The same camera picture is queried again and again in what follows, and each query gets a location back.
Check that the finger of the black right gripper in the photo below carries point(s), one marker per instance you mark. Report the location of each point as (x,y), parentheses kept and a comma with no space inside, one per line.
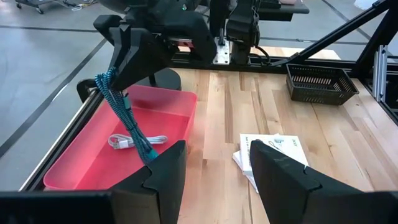
(118,46)
(143,56)

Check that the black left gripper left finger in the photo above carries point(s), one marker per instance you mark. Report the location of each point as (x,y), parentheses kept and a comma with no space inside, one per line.
(155,193)

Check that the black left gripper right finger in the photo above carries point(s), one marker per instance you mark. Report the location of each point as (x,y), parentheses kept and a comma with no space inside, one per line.
(289,193)

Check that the white booklet with black print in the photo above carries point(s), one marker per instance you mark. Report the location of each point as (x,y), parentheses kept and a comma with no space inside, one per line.
(292,147)

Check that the pink plastic bin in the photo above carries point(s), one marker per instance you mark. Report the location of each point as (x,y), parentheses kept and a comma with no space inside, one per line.
(93,168)

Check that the plain white booklet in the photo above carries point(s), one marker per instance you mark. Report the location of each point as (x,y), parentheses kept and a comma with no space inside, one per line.
(237,160)

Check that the black wheeled stand base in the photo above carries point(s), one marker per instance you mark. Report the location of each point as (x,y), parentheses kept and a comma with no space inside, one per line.
(34,4)

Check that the black desk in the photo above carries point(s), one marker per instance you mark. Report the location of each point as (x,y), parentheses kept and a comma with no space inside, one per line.
(280,11)

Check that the black perforated plastic basket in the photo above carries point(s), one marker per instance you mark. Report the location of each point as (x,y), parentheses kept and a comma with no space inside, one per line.
(320,84)

